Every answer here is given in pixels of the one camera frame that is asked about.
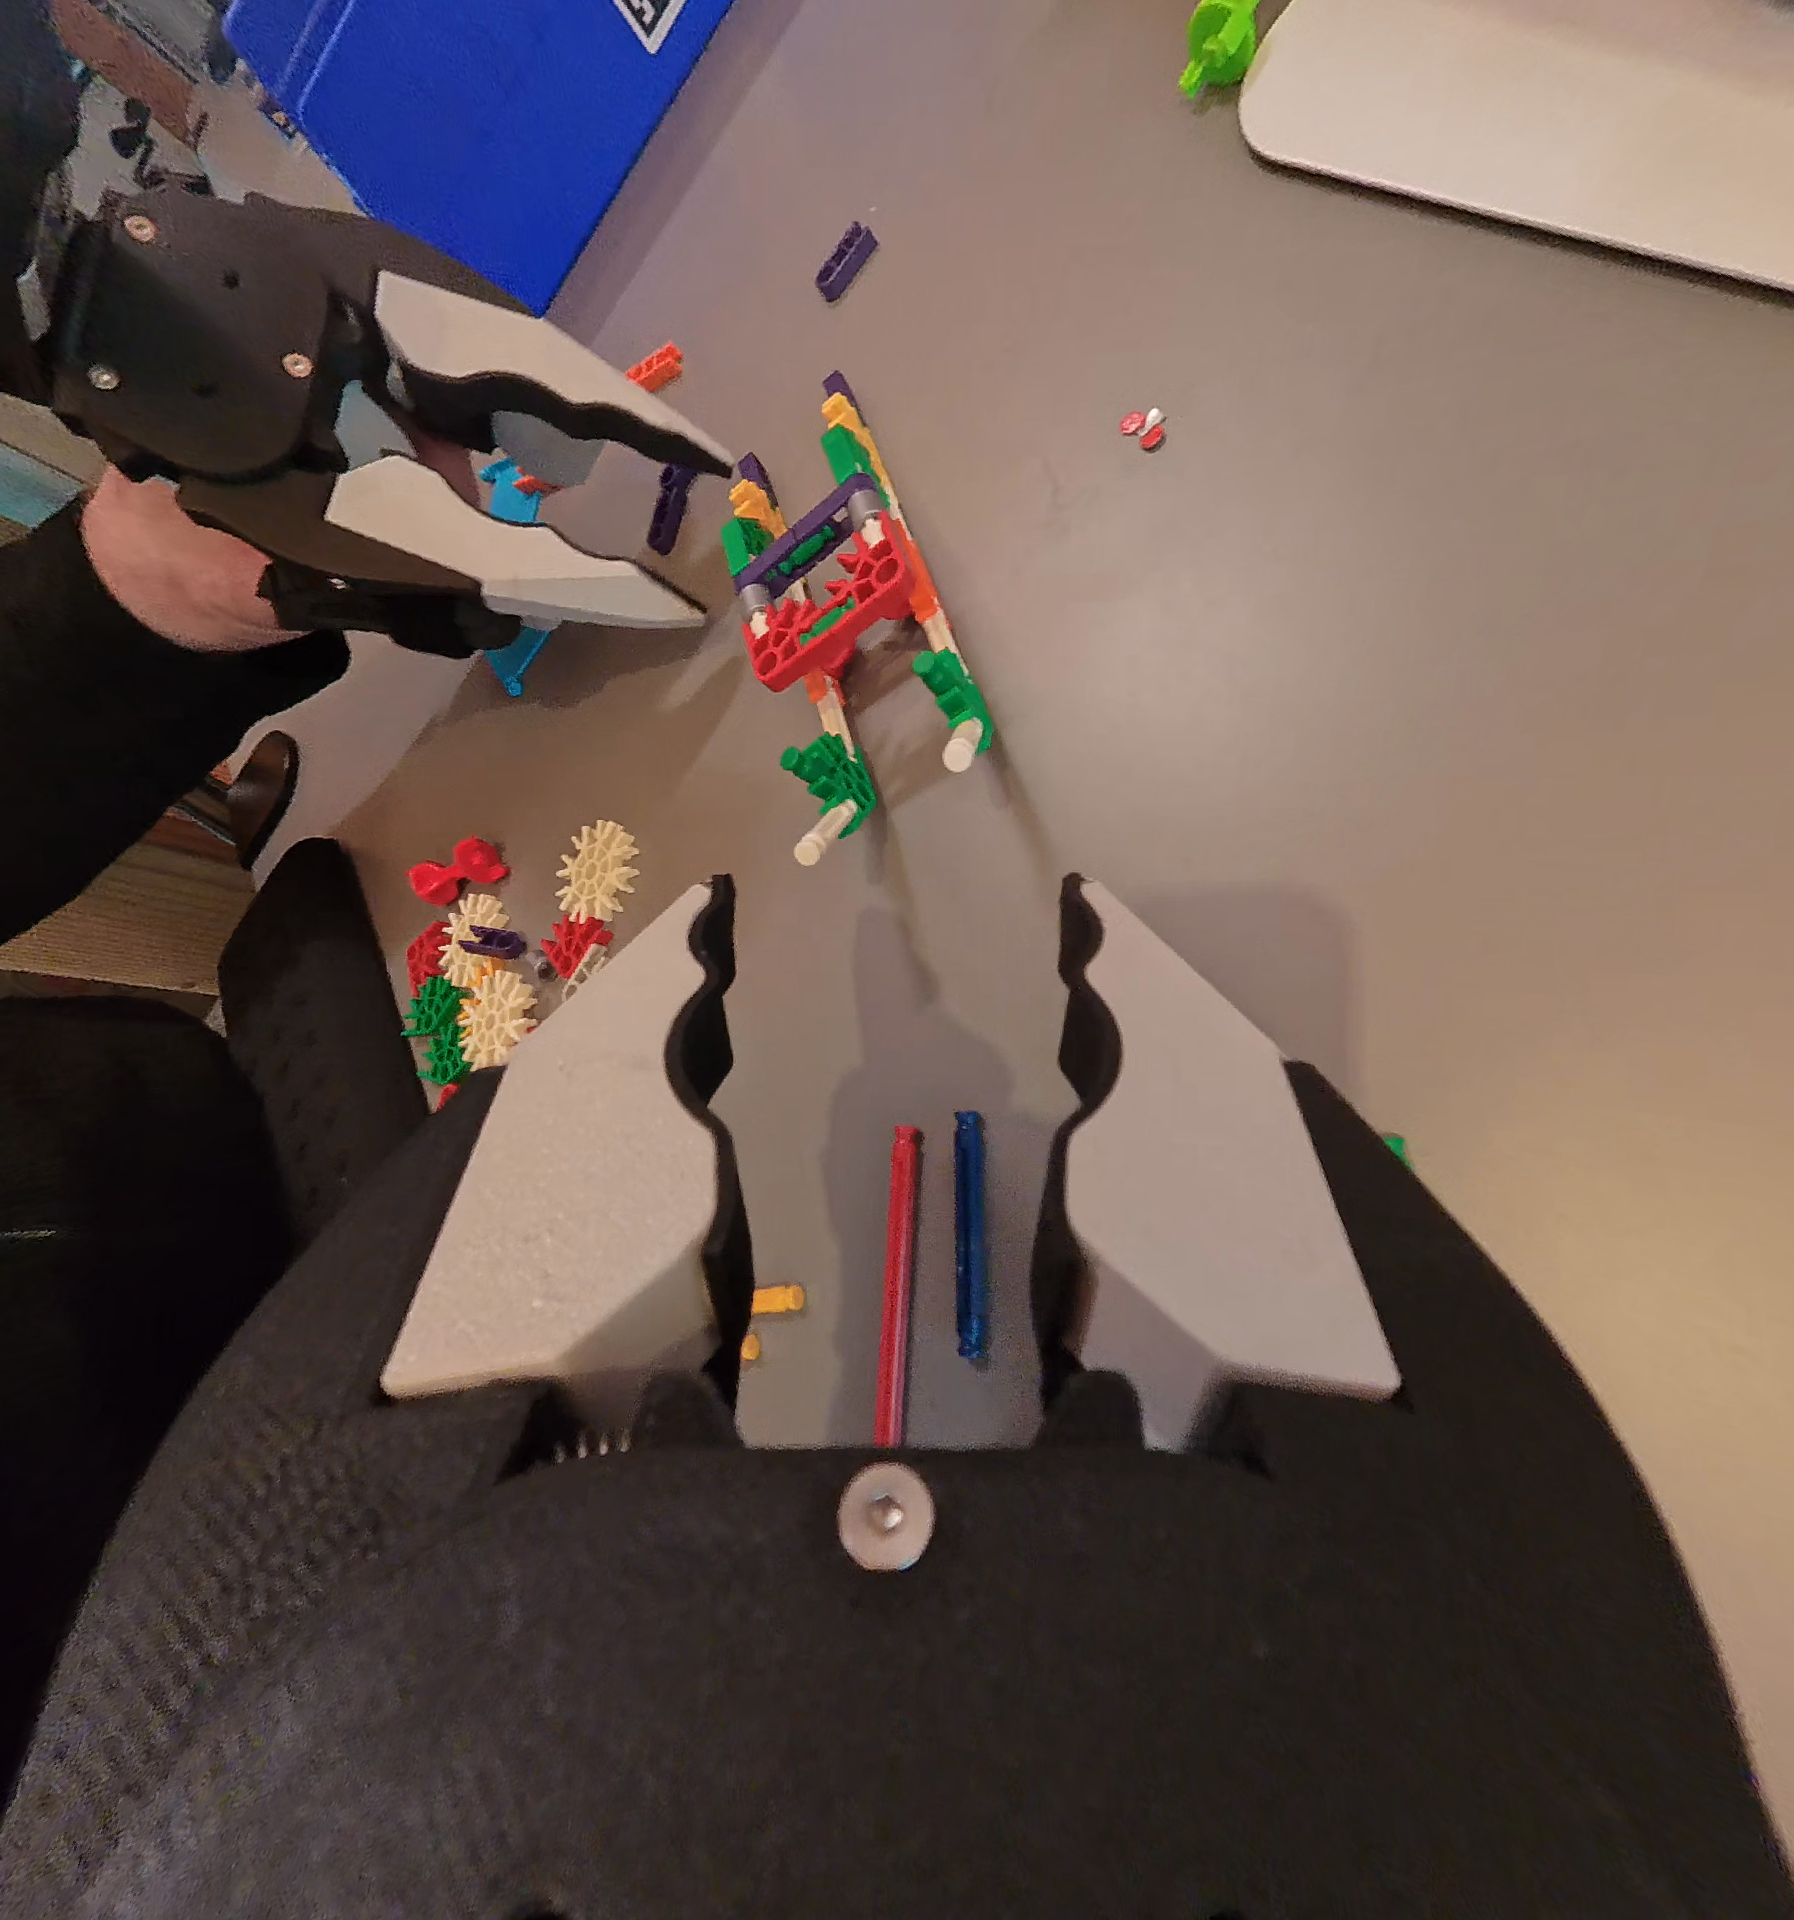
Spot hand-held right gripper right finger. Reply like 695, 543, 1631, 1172
1031, 874, 1403, 1452

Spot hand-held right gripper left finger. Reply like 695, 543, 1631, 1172
378, 874, 758, 1420

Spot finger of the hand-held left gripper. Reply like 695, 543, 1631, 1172
373, 271, 739, 484
320, 458, 713, 631

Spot toy rail assembly with spool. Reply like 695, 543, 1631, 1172
717, 451, 882, 871

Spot person's left forearm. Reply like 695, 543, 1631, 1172
0, 502, 353, 981

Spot person's left hand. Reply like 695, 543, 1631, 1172
81, 461, 315, 650

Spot white snowflake toy connector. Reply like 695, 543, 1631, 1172
555, 816, 644, 927
438, 892, 518, 987
453, 967, 542, 1071

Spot blue plastic bin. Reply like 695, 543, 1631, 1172
222, 0, 739, 319

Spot dark blue toy rod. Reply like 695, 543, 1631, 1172
952, 1110, 989, 1365

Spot black perforated panel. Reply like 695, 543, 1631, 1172
218, 838, 437, 1251

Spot black chair armrest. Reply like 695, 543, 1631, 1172
222, 730, 304, 871

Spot red toy rod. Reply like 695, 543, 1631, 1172
873, 1124, 926, 1450

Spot red toy spool piece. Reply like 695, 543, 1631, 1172
406, 838, 514, 905

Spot lime green toy spool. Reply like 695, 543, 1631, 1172
1180, 0, 1269, 101

